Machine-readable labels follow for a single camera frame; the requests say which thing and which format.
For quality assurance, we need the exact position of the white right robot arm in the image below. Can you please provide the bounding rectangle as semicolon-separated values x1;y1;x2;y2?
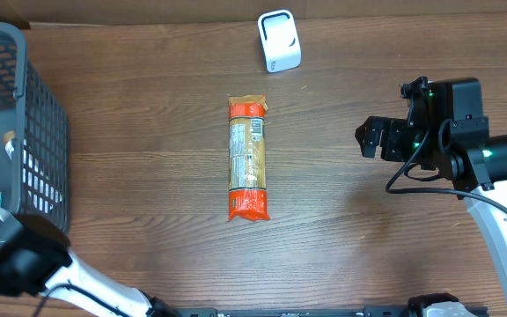
355;77;507;302

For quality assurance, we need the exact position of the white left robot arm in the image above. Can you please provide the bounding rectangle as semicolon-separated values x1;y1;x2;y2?
0;207;178;317

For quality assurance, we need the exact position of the grey plastic mesh basket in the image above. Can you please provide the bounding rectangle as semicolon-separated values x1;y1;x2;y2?
0;23;70;232

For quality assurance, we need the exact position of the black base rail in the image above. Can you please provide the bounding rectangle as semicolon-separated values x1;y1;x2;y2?
97;306;489;317

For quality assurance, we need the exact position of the orange spaghetti pasta packet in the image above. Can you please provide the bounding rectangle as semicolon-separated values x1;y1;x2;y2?
228;94;270;221

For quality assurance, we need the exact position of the white barcode scanner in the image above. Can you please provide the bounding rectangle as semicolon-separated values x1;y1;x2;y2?
257;10;302;73

